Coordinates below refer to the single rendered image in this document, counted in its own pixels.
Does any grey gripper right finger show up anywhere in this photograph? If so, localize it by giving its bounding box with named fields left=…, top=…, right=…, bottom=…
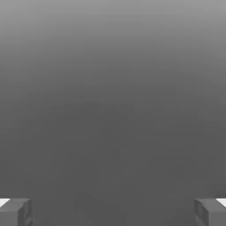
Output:
left=193, top=198, right=226, bottom=226

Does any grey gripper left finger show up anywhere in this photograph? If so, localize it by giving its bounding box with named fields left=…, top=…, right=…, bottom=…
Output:
left=0, top=197, right=34, bottom=226

